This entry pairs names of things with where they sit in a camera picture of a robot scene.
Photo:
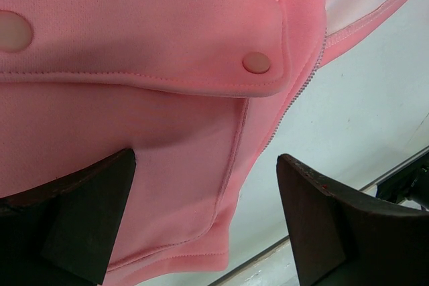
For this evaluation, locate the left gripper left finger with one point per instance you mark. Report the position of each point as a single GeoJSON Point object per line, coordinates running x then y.
{"type": "Point", "coordinates": [63, 232]}

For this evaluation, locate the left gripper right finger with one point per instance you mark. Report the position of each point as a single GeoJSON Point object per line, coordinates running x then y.
{"type": "Point", "coordinates": [342, 236]}

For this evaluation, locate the pink zip jacket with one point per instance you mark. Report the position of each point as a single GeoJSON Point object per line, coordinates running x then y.
{"type": "Point", "coordinates": [197, 88]}

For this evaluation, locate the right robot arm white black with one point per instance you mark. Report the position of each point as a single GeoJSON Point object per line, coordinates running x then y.
{"type": "Point", "coordinates": [407, 185]}

